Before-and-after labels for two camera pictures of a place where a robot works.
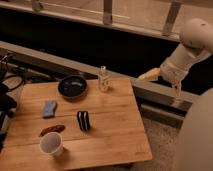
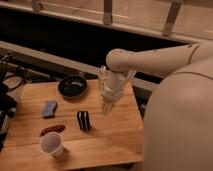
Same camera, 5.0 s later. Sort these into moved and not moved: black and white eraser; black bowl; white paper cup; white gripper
Moved: white gripper
Not moved: white paper cup; black and white eraser; black bowl
